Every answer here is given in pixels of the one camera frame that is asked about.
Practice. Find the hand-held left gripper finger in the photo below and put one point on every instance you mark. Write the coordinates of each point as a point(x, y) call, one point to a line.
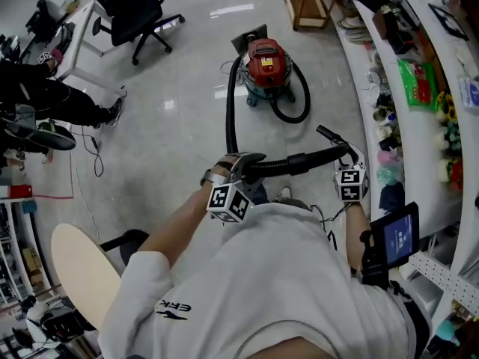
point(247, 161)
point(255, 186)

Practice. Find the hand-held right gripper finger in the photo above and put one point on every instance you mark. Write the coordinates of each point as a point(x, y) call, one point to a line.
point(358, 155)

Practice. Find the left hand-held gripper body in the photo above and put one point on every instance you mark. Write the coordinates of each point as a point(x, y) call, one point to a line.
point(228, 204)

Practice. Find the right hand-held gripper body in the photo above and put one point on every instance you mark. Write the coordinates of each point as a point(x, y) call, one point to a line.
point(350, 183)

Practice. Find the person's left forearm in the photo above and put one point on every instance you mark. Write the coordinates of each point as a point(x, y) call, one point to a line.
point(176, 230)

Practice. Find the person's right forearm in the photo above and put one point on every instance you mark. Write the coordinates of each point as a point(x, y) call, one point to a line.
point(355, 238)

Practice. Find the red vacuum cleaner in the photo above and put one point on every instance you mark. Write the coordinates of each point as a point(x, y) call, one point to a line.
point(267, 62)

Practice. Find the person's left hand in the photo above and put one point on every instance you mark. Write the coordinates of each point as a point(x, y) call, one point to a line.
point(219, 167)

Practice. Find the person's dark trousers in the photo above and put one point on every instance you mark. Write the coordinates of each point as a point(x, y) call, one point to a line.
point(262, 194)

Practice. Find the person's right shoe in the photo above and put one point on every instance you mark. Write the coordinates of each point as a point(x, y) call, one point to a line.
point(283, 194)

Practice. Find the pink cloth bundle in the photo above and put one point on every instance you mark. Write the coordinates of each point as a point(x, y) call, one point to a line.
point(389, 157)

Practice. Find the teal plastic bag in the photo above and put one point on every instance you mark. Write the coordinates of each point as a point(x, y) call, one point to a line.
point(389, 174)

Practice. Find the dark blue cloth bundle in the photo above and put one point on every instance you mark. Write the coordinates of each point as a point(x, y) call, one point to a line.
point(393, 196)

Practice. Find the white metal shelving unit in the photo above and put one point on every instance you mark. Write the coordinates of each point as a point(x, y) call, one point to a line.
point(417, 152)

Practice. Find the black chest-mounted screen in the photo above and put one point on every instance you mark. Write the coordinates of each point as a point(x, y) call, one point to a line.
point(398, 238)

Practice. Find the person's white shirt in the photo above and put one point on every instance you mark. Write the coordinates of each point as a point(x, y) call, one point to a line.
point(262, 275)

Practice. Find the green red snack packet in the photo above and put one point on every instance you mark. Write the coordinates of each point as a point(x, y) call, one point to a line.
point(417, 86)

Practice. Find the artificial flower bunch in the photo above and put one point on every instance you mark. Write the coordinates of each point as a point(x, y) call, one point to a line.
point(451, 155)

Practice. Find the yellow artificial sunflowers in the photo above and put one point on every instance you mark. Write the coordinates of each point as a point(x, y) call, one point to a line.
point(445, 107)

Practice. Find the black round stool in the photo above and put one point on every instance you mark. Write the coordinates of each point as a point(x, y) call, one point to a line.
point(127, 245)

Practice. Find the white slipper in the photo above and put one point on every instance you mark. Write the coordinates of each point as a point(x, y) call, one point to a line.
point(350, 21)
point(357, 36)

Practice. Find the grey metal plate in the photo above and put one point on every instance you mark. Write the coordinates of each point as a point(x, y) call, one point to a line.
point(243, 39)

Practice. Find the black box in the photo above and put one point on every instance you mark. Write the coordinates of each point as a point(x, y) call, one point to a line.
point(404, 42)

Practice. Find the blue white packet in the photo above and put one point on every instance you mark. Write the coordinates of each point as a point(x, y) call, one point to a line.
point(469, 92)

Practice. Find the brown box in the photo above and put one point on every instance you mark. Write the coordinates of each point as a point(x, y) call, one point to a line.
point(383, 22)

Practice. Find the round beige table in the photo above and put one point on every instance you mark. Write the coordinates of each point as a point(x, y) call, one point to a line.
point(82, 275)

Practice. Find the black mesh office chair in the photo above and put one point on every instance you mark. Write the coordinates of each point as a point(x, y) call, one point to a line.
point(131, 13)

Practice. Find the black green board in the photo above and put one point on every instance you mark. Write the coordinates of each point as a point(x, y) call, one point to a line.
point(45, 137)

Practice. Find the red box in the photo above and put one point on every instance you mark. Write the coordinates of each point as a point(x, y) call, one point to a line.
point(20, 192)

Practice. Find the white desk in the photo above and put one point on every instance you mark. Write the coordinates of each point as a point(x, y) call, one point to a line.
point(82, 24)

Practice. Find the black picture frame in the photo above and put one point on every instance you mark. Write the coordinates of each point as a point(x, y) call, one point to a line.
point(447, 21)

